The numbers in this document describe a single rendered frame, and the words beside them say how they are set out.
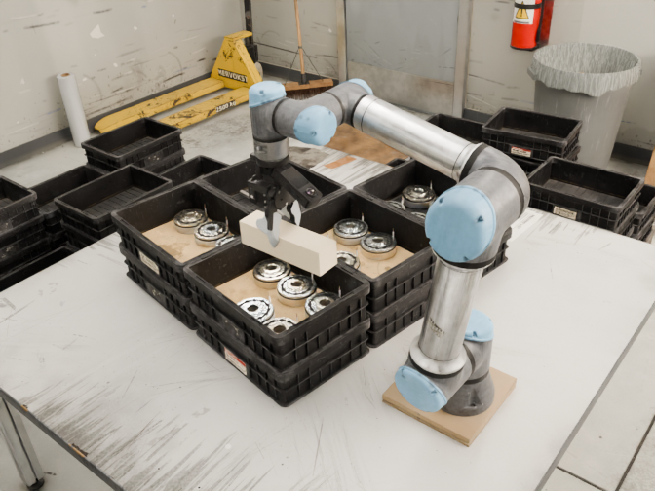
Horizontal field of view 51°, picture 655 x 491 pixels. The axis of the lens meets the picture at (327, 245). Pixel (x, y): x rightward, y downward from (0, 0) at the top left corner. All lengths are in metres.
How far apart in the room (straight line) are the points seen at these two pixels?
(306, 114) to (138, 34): 4.14
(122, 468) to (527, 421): 0.92
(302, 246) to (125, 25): 4.00
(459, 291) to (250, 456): 0.63
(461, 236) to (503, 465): 0.62
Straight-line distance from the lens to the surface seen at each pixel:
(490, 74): 4.78
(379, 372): 1.76
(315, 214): 2.00
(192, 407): 1.73
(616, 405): 2.80
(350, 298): 1.62
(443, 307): 1.29
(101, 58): 5.25
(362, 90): 1.45
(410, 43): 5.01
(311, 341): 1.61
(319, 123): 1.32
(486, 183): 1.18
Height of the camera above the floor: 1.91
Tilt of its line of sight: 33 degrees down
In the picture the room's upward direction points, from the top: 3 degrees counter-clockwise
